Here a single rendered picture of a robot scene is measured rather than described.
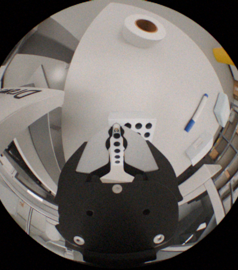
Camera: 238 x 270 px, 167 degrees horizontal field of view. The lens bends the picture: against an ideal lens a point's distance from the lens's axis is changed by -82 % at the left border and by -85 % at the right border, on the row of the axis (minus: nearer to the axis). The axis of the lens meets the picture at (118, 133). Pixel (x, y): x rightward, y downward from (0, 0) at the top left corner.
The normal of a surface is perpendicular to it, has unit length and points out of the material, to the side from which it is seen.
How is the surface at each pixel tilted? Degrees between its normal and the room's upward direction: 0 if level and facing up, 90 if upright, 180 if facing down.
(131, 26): 0
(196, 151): 90
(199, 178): 90
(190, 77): 0
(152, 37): 0
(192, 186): 90
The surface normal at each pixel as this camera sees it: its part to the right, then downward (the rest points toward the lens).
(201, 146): -0.77, -0.53
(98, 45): 0.03, 0.54
